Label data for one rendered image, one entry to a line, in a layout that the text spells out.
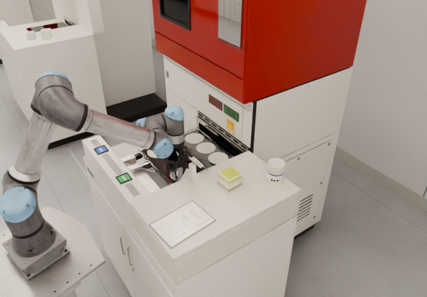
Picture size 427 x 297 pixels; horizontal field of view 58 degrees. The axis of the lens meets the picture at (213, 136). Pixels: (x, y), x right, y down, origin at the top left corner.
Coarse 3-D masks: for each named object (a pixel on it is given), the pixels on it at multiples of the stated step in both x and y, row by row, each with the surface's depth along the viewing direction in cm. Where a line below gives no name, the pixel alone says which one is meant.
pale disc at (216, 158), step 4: (216, 152) 193; (220, 152) 193; (208, 156) 190; (212, 156) 190; (216, 156) 190; (220, 156) 190; (224, 156) 190; (212, 160) 188; (216, 160) 188; (220, 160) 188; (224, 160) 188
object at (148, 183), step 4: (132, 164) 188; (140, 172) 183; (144, 172) 183; (136, 176) 181; (140, 176) 181; (144, 176) 181; (148, 176) 181; (140, 180) 178; (144, 180) 178; (148, 180) 178; (152, 180) 178; (144, 184) 176; (148, 184) 176; (152, 184) 176; (156, 184) 176; (148, 188) 173; (152, 188) 173; (156, 188) 173
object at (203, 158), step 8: (184, 144) 199; (192, 144) 199; (216, 144) 199; (144, 152) 193; (192, 152) 194; (224, 152) 193; (152, 160) 188; (160, 160) 188; (200, 160) 188; (208, 160) 188; (160, 168) 183; (200, 168) 183; (168, 176) 177
